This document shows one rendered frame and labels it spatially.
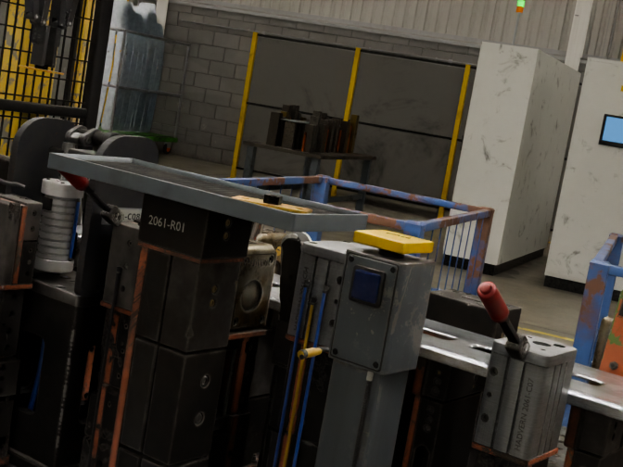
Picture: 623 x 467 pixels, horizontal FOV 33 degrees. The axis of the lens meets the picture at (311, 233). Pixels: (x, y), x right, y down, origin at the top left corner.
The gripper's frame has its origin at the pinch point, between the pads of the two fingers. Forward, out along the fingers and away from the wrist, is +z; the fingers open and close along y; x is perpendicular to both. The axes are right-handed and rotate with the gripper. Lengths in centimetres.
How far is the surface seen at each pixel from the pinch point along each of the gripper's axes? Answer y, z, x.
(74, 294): -26, 32, -44
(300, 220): -39, 13, -88
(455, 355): -9, 29, -93
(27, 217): -30, 23, -36
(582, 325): 176, 54, -43
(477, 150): 717, 23, 269
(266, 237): 15, 25, -43
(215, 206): -41, 14, -78
